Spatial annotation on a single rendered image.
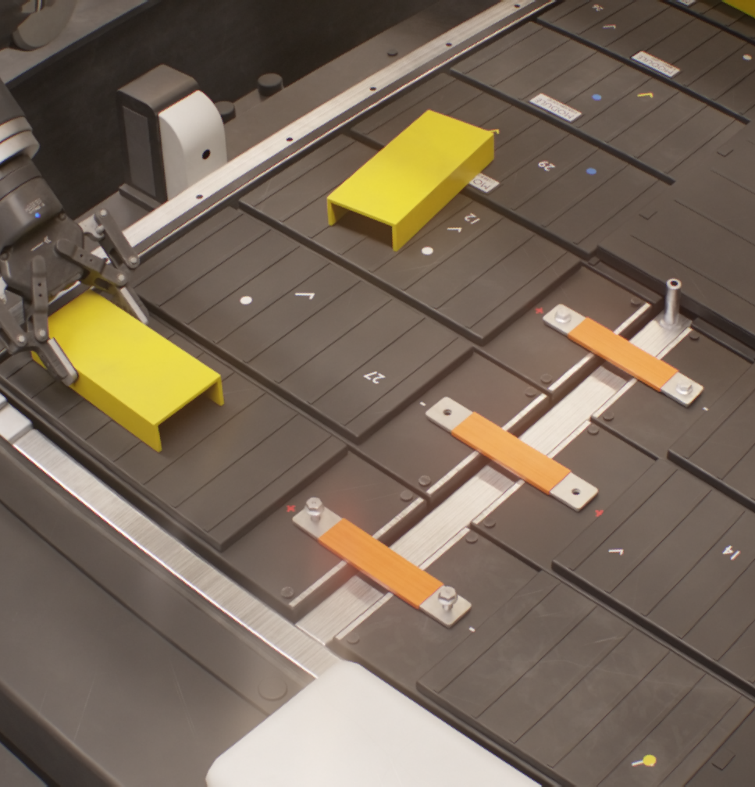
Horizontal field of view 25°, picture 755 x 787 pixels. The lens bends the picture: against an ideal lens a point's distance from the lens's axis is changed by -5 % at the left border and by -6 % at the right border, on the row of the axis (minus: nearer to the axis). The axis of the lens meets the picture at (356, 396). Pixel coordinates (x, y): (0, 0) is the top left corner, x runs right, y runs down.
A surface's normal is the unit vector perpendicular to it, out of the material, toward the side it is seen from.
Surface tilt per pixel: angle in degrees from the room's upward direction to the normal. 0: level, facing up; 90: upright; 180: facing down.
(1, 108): 44
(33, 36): 94
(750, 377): 0
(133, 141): 90
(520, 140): 0
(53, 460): 0
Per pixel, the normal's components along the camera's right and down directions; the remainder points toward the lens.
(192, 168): 0.73, 0.46
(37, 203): 0.55, -0.34
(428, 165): -0.04, -0.72
